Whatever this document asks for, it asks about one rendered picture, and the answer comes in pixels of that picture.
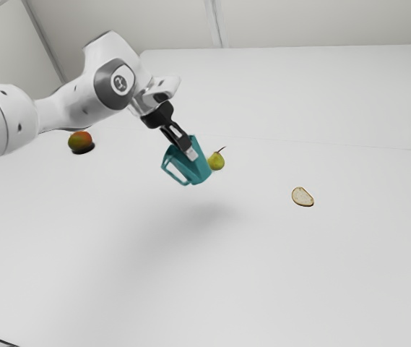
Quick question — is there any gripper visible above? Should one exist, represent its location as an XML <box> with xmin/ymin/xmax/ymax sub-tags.
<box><xmin>141</xmin><ymin>101</ymin><xmax>199</xmax><ymax>161</ymax></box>

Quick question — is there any teal faceted mug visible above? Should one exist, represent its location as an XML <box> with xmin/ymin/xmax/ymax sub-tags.
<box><xmin>160</xmin><ymin>134</ymin><xmax>214</xmax><ymax>187</ymax></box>

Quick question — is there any green pear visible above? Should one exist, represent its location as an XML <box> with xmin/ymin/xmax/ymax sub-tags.
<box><xmin>207</xmin><ymin>145</ymin><xmax>228</xmax><ymax>171</ymax></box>

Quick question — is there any red green mango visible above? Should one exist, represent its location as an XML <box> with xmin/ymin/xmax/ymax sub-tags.
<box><xmin>68</xmin><ymin>131</ymin><xmax>93</xmax><ymax>152</ymax></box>

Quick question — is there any bread slice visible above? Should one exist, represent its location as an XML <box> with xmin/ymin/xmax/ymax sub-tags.
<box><xmin>291</xmin><ymin>187</ymin><xmax>315</xmax><ymax>207</ymax></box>

